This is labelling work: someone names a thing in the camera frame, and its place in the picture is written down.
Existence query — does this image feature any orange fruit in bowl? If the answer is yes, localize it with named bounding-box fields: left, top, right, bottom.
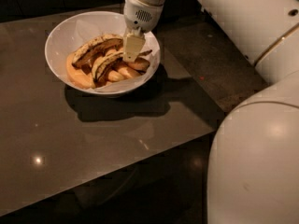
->
left=65, top=53, right=95, bottom=90

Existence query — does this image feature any spotted banana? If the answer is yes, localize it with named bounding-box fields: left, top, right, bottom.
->
left=91, top=50, right=151, bottom=84
left=72, top=34, right=123, bottom=68

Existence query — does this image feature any yellow banana middle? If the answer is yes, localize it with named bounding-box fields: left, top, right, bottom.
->
left=113, top=63, right=140, bottom=79

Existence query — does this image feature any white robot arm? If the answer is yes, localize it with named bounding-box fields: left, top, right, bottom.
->
left=197, top=0, right=299, bottom=224

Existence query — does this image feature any yellow banana lower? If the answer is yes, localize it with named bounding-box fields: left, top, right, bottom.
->
left=106, top=69, right=125, bottom=82

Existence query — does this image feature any yellow banana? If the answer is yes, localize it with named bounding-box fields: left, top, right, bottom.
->
left=106, top=69, right=125, bottom=82
left=113, top=63, right=140, bottom=79
left=127, top=58, right=150, bottom=72

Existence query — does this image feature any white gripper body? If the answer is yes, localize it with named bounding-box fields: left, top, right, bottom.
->
left=123, top=0, right=164, bottom=33

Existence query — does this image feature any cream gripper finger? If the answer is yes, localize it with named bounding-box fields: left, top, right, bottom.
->
left=123, top=28, right=146, bottom=63

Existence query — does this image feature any yellow banana right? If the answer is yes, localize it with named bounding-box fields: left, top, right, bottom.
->
left=127, top=58, right=150, bottom=72

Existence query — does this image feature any white ceramic bowl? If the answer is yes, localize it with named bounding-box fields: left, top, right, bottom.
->
left=45, top=11, right=161, bottom=97

